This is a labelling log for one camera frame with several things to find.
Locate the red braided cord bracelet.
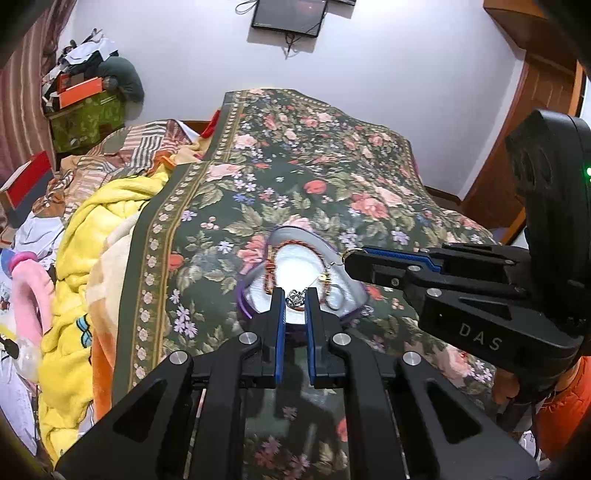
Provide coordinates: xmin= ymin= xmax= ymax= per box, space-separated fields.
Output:
xmin=263 ymin=239 xmax=346 ymax=311

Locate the heart-shaped purple jewelry box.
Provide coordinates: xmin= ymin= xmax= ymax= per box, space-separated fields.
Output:
xmin=236 ymin=226 xmax=369 ymax=336

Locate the right hand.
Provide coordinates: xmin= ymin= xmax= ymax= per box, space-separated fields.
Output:
xmin=492 ymin=368 xmax=520 ymax=406

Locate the yellow fleece blanket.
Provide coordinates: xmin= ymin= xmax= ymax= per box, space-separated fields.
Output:
xmin=38 ymin=166 xmax=170 ymax=464

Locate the floral dark green bedspread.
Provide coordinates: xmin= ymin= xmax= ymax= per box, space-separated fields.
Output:
xmin=111 ymin=89 xmax=494 ymax=479

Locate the brown wooden door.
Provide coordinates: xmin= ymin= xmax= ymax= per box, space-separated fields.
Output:
xmin=461 ymin=54 xmax=585 ymax=244

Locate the wooden overhead cabinet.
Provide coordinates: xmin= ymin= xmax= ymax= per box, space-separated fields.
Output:
xmin=483 ymin=0 xmax=577 ymax=68

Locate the striped patchwork quilt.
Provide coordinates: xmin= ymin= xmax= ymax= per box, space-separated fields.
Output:
xmin=32 ymin=119 xmax=198 ymax=224

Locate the red and grey box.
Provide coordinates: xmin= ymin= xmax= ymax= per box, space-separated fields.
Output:
xmin=1 ymin=151 xmax=54 ymax=228

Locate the green patterned storage box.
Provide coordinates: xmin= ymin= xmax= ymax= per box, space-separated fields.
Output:
xmin=48 ymin=91 xmax=125 ymax=153

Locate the orange shoe box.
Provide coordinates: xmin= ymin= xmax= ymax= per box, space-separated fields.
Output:
xmin=58 ymin=77 xmax=103 ymax=109

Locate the grey green jacket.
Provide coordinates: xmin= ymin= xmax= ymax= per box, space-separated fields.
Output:
xmin=96 ymin=56 xmax=145 ymax=103

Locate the white clothes pile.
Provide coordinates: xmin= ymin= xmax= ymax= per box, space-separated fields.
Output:
xmin=65 ymin=30 xmax=118 ymax=65

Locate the striped red curtain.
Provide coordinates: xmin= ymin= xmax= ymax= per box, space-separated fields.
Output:
xmin=1 ymin=1 xmax=76 ymax=180

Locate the small black wall monitor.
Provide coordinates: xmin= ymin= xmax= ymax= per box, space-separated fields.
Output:
xmin=252 ymin=0 xmax=328 ymax=38

